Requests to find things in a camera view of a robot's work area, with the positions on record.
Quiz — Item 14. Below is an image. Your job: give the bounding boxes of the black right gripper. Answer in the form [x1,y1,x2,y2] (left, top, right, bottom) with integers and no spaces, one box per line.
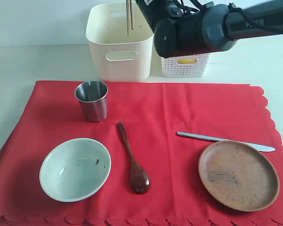
[135,0,183,31]

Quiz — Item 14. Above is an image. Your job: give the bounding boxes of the short wooden chopstick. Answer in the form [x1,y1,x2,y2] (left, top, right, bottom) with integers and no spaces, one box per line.
[129,0,134,30]

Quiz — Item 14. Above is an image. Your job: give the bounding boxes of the long wooden chopstick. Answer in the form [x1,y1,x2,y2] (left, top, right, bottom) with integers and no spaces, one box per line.
[125,0,130,36]

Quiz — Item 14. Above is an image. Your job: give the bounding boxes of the stainless steel cup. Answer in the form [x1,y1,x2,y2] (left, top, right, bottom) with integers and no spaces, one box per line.
[75,81,108,122]

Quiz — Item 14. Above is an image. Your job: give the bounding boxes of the dark wooden spoon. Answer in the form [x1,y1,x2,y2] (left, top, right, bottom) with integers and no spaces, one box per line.
[117,121,151,194]

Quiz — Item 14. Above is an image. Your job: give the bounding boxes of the pale green ceramic bowl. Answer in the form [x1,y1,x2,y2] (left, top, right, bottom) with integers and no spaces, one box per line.
[39,138,111,202]

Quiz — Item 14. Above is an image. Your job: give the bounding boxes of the round brown wooden plate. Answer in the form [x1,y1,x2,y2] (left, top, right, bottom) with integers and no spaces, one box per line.
[198,141,280,212]

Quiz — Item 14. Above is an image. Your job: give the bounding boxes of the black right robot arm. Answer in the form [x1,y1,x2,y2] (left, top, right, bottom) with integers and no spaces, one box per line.
[136,0,283,58]

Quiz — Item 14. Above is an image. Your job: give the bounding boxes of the cream plastic storage bin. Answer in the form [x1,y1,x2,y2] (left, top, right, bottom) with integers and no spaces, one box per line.
[86,2,153,81]

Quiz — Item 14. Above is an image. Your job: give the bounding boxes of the white perforated plastic basket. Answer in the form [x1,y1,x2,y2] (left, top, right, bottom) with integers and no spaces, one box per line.
[161,53,211,78]

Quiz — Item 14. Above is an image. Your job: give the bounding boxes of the silver table knife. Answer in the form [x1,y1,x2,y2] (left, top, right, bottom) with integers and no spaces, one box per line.
[176,131,275,152]

